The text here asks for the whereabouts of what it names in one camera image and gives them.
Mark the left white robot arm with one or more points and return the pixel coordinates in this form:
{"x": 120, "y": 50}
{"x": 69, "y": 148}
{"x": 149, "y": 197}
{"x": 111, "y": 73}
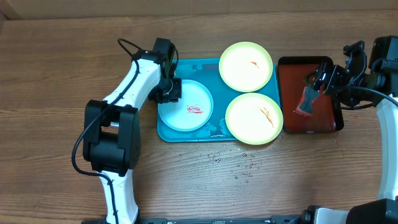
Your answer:
{"x": 110, "y": 144}

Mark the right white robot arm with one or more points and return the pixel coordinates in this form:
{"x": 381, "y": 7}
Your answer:
{"x": 372, "y": 79}

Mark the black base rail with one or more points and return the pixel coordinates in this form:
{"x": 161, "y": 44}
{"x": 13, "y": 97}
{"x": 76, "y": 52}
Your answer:
{"x": 275, "y": 219}

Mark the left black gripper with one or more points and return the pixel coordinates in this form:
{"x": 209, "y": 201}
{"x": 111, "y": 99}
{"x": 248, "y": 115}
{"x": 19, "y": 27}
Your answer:
{"x": 176, "y": 95}

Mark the teal plastic tray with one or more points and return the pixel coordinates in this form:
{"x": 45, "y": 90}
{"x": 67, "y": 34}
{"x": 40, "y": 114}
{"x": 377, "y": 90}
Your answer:
{"x": 206, "y": 72}

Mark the light blue plate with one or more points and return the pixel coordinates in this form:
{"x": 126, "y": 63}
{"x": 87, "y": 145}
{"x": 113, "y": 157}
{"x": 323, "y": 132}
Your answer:
{"x": 190, "y": 112}

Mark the yellow-green plate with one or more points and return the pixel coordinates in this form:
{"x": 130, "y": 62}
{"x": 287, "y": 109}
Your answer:
{"x": 245, "y": 66}
{"x": 254, "y": 118}

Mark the black red lacquer tray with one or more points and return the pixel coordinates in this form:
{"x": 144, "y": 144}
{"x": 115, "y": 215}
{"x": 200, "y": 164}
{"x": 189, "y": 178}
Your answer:
{"x": 326, "y": 117}

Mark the orange black sponge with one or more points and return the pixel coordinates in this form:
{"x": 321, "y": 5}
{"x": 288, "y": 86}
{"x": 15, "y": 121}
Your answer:
{"x": 305, "y": 106}

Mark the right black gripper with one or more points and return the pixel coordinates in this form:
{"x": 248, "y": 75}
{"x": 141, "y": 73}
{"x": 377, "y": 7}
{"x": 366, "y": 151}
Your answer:
{"x": 327, "y": 78}

